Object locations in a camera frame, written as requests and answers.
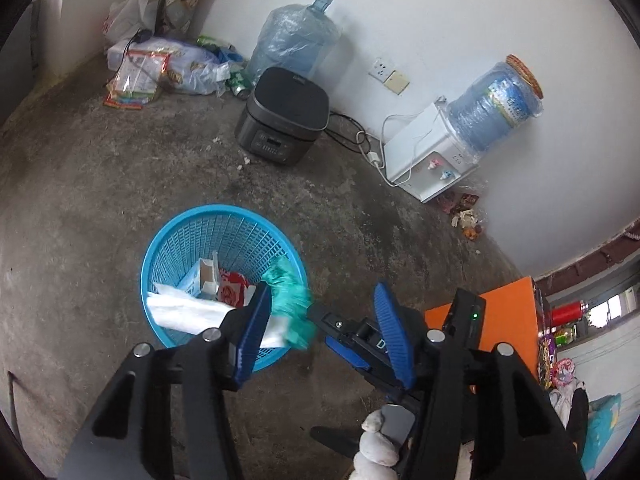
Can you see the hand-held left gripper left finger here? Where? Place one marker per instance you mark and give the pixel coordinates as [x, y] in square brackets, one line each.
[252, 332]

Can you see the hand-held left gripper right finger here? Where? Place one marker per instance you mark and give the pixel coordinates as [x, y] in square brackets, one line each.
[396, 342]

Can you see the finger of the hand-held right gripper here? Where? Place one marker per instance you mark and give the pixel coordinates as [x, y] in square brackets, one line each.
[350, 357]
[340, 324]

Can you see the red white paper bag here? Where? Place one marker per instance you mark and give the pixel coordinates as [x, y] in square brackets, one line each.
[232, 290]

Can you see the green plastic bag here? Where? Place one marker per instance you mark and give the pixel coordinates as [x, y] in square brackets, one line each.
[295, 305]

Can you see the white paper sheet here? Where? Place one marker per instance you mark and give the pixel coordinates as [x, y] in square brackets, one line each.
[185, 310]

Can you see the blue drink carton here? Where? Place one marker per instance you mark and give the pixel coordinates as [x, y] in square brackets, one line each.
[192, 280]

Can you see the blue plastic basket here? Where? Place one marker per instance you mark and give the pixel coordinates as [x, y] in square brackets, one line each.
[200, 230]

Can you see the person's right hand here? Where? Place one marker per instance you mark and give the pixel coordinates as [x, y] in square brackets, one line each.
[375, 447]

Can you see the orange box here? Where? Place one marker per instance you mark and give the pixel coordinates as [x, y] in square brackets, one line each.
[500, 310]

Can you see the red thermos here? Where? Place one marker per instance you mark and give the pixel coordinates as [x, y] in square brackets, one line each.
[567, 313]

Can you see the colourful snack packets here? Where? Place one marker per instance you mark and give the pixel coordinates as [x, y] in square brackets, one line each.
[557, 360]

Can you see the scattered floor wrappers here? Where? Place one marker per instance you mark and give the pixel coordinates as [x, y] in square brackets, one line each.
[465, 210]

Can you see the dark cloth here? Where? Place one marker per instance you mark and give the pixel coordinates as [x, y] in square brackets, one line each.
[579, 420]

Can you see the white water dispenser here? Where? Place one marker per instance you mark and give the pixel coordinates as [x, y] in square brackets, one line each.
[420, 155]

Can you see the white power adapter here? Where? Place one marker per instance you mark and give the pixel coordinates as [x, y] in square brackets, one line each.
[375, 157]

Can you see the teal pillow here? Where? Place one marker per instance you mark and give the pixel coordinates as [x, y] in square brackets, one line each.
[602, 430]

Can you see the full blue water jug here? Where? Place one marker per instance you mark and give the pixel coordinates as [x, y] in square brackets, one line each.
[495, 100]

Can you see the black rice cooker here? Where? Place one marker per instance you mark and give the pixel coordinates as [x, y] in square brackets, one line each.
[285, 110]

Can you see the large clear plastic bag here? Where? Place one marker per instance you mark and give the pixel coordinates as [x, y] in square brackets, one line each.
[195, 67]

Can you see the clear bag of snack packets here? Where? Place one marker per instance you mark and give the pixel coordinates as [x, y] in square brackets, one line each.
[135, 80]

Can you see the empty blue water jug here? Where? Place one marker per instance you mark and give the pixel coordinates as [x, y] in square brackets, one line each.
[295, 40]

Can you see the white shopping bag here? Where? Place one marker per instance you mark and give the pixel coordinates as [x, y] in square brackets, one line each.
[127, 12]

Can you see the white wall socket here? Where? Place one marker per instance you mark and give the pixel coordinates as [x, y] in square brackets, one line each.
[381, 67]

